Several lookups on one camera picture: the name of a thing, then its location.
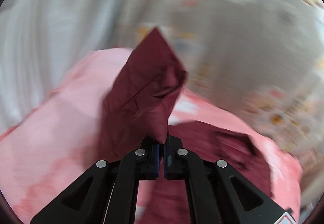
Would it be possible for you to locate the maroon puffer jacket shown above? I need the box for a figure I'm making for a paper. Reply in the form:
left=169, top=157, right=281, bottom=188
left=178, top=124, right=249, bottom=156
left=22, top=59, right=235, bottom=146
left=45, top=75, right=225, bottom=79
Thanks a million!
left=97, top=27, right=273, bottom=224

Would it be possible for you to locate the white satin curtain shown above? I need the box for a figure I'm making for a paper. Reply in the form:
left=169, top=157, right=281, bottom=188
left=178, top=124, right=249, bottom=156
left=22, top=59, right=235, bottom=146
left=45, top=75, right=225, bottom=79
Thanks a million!
left=1, top=0, right=122, bottom=132

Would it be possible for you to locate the grey floral bedsheet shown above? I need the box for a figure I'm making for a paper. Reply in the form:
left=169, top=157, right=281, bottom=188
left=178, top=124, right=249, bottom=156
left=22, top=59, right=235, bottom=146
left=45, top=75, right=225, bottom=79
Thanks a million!
left=120, top=0, right=323, bottom=188

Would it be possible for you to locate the pink fleece blanket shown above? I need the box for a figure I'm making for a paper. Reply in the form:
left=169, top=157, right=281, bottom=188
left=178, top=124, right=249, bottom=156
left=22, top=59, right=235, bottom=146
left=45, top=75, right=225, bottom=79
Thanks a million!
left=1, top=48, right=302, bottom=223

